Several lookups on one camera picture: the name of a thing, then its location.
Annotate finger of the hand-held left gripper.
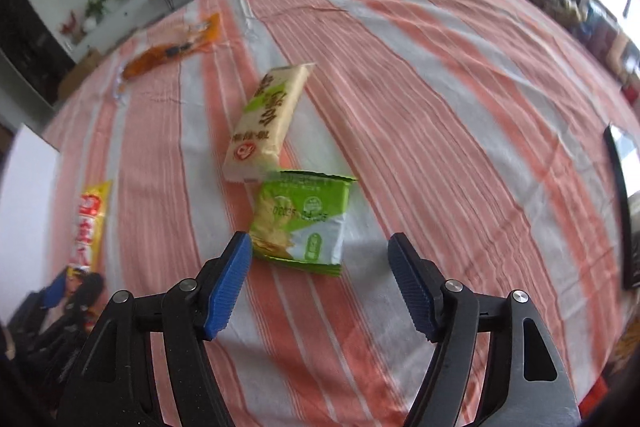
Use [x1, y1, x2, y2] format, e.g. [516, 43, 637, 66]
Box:
[75, 273, 106, 325]
[41, 271, 71, 310]

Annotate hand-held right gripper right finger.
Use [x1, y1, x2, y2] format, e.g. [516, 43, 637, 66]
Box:
[387, 232, 583, 427]

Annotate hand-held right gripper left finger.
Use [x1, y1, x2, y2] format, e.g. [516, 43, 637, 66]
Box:
[55, 231, 253, 427]

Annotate yellow and red snack packet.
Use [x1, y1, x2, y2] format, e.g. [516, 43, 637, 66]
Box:
[72, 179, 113, 280]

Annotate green snack packet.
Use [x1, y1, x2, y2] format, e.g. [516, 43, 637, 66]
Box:
[249, 170, 359, 279]

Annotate cream snack packet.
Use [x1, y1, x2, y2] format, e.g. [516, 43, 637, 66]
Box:
[222, 63, 317, 184]

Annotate orange striped tablecloth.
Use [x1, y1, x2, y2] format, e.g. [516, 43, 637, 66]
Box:
[42, 0, 640, 427]

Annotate cardboard box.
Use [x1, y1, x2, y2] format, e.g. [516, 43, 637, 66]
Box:
[56, 49, 102, 102]

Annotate black framed tablet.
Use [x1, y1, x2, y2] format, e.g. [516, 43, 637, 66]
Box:
[602, 123, 640, 292]

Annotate orange snack packet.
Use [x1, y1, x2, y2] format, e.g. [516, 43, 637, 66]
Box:
[116, 13, 222, 82]

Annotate black cabinet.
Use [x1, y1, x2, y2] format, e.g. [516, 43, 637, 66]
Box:
[0, 0, 77, 108]

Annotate red ornament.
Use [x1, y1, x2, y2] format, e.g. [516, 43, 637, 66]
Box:
[59, 11, 85, 44]

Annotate potted plant in white pot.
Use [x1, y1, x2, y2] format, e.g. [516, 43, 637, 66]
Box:
[82, 0, 110, 32]

